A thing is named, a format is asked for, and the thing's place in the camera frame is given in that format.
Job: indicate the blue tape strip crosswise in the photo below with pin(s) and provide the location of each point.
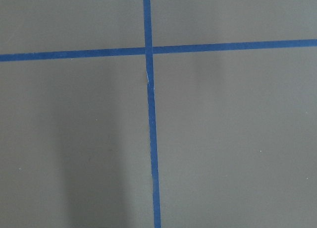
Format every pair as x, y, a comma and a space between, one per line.
159, 50

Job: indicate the blue tape strip lengthwise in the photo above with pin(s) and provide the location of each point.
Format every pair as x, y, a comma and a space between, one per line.
152, 111

